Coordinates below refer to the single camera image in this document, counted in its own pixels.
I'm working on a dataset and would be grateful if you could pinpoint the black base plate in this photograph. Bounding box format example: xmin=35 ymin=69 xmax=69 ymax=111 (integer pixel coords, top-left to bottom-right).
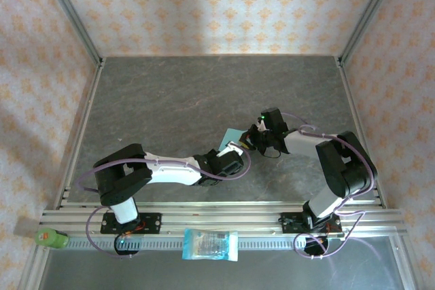
xmin=101 ymin=213 xmax=162 ymax=236
xmin=280 ymin=213 xmax=344 ymax=237

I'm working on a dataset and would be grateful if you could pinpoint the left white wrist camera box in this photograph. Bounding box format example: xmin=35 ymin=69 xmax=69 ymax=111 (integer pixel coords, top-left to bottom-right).
xmin=217 ymin=142 xmax=244 ymax=159

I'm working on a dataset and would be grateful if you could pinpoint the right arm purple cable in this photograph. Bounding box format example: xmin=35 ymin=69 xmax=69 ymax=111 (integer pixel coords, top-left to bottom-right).
xmin=281 ymin=112 xmax=377 ymax=260

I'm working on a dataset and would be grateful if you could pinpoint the aluminium frame post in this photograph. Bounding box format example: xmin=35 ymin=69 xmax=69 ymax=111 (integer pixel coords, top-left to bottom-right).
xmin=36 ymin=0 xmax=105 ymax=67
xmin=336 ymin=0 xmax=405 ymax=67

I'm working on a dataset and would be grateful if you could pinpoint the slotted grey cable duct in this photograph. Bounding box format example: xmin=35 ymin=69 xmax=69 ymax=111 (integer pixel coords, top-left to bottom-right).
xmin=66 ymin=237 xmax=309 ymax=251

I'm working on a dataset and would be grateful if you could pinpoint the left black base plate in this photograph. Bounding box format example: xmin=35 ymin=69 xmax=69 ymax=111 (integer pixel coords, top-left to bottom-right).
xmin=101 ymin=213 xmax=162 ymax=236

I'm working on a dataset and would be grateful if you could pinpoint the black round cable port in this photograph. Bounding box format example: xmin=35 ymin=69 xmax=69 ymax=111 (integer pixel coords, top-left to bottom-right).
xmin=114 ymin=234 xmax=141 ymax=257
xmin=303 ymin=234 xmax=330 ymax=257

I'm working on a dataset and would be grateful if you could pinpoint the blue plastic wipes packet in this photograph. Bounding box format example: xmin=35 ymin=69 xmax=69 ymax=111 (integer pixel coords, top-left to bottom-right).
xmin=181 ymin=228 xmax=239 ymax=263

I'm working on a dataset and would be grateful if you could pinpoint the aluminium table side rail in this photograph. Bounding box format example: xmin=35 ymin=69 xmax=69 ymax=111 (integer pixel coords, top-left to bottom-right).
xmin=336 ymin=57 xmax=388 ymax=209
xmin=54 ymin=57 xmax=107 ymax=209

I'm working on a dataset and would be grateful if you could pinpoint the light blue paper sheet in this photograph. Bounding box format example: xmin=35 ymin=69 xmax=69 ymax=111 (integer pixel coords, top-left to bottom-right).
xmin=219 ymin=127 xmax=249 ymax=150

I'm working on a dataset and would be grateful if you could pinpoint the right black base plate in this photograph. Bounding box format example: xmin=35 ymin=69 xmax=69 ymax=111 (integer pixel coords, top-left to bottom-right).
xmin=280 ymin=213 xmax=344 ymax=237

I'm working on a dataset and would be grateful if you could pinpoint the wide aluminium mounting rail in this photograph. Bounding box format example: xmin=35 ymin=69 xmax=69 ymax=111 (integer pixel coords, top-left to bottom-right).
xmin=39 ymin=201 xmax=407 ymax=236

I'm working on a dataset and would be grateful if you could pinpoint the green bottle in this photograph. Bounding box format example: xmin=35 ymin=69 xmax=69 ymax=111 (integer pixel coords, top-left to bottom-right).
xmin=35 ymin=228 xmax=71 ymax=249

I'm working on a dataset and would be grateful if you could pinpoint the grey metal sheet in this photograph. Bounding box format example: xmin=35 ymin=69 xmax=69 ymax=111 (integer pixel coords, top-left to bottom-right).
xmin=37 ymin=235 xmax=414 ymax=290

